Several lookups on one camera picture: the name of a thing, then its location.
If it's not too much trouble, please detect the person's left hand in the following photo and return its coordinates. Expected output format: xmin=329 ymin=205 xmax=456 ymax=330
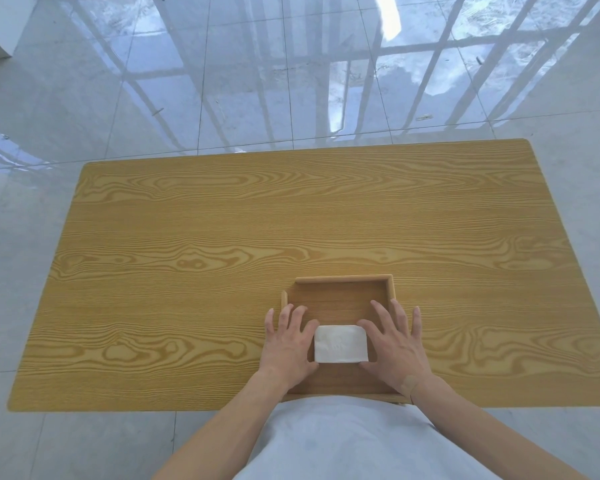
xmin=257 ymin=303 xmax=322 ymax=391

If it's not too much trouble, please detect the person's right hand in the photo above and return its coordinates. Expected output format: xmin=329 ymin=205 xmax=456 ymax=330
xmin=355 ymin=299 xmax=436 ymax=398

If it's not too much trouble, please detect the white paper napkin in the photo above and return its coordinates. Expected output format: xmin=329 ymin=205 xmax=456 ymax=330
xmin=313 ymin=324 xmax=370 ymax=364

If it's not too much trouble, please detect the wooden tray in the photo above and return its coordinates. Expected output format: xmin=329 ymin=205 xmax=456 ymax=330
xmin=279 ymin=273 xmax=412 ymax=405

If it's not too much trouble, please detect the person's left forearm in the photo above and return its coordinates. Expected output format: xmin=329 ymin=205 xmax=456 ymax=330
xmin=152 ymin=370 xmax=286 ymax=480

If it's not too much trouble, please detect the person's right forearm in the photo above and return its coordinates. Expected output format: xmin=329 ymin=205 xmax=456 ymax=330
xmin=409 ymin=375 xmax=589 ymax=480

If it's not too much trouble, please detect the white shirt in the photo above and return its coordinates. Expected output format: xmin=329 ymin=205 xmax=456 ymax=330
xmin=232 ymin=396 xmax=501 ymax=480

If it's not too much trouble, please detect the white square pillar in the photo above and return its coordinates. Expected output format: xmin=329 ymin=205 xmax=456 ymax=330
xmin=0 ymin=0 xmax=42 ymax=61

